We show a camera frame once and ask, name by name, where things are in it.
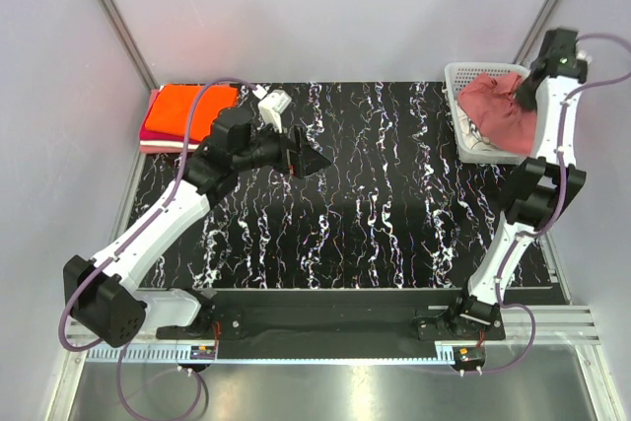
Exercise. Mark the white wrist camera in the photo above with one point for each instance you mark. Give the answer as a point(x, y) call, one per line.
point(271, 108)
point(584, 56)

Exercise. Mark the salmon pink t-shirt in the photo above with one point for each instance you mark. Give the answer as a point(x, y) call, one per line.
point(490, 104)

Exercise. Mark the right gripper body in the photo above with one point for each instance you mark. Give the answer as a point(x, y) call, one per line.
point(529, 83)

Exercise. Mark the crimson folded t-shirt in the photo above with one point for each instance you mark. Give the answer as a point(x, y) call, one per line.
point(158, 135)

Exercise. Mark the orange folded t-shirt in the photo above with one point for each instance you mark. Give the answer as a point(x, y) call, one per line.
point(169, 109)

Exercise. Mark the black marble pattern mat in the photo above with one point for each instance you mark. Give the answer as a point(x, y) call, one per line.
point(396, 208)

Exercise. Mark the light pink folded t-shirt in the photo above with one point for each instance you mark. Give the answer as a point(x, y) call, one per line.
point(158, 146)

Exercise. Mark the aluminium frame rail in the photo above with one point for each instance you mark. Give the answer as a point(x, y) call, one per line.
point(552, 327)

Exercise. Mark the white slotted cable duct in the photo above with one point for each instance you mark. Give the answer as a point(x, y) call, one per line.
point(233, 352)

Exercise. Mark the white plastic basket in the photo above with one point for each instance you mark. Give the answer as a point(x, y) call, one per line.
point(457, 76)

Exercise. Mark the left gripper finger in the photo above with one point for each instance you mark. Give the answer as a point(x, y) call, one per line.
point(303, 144)
point(310, 162)

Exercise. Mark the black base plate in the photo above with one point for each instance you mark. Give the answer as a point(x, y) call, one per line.
point(414, 299)

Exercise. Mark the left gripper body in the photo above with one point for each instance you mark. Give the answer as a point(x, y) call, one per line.
point(271, 150)

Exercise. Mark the white printed t-shirt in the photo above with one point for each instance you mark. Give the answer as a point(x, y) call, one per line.
point(471, 136)

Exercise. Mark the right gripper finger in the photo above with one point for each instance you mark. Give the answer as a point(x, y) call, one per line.
point(521, 90)
point(529, 102)

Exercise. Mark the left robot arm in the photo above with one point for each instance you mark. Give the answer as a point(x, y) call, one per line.
point(104, 292)

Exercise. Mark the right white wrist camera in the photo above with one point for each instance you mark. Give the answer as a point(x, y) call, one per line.
point(584, 56)

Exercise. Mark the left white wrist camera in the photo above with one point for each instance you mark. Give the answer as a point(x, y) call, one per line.
point(271, 108)

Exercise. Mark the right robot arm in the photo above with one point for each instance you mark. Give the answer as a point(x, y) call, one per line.
point(538, 190)

